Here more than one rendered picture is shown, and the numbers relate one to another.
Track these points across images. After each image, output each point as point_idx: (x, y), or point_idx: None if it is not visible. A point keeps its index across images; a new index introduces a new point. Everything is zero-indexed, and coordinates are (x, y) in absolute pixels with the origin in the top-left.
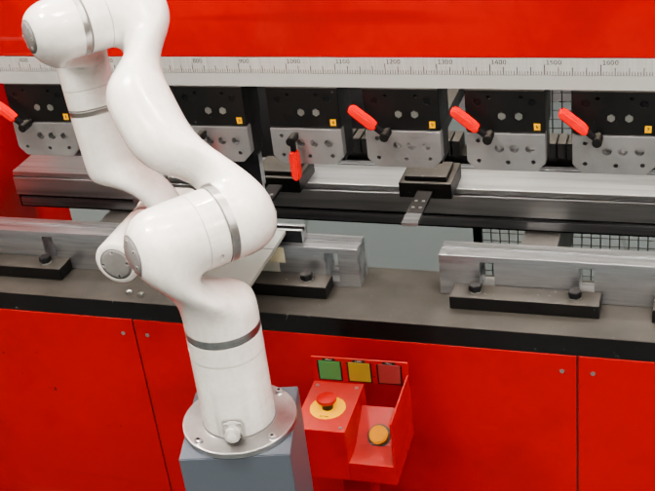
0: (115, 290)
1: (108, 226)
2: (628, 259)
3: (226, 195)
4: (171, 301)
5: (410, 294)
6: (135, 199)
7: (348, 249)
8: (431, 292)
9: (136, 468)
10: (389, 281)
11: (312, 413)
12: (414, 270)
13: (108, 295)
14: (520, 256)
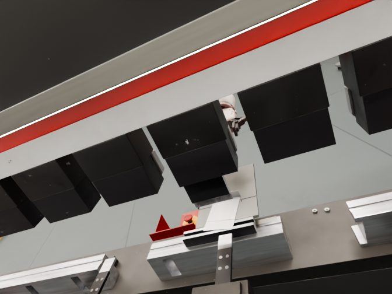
0: (341, 209)
1: (378, 206)
2: (17, 276)
3: None
4: (287, 214)
5: (136, 266)
6: (242, 115)
7: (157, 242)
8: (125, 272)
9: None
10: (147, 276)
11: (196, 216)
12: (130, 293)
13: (341, 203)
14: (64, 264)
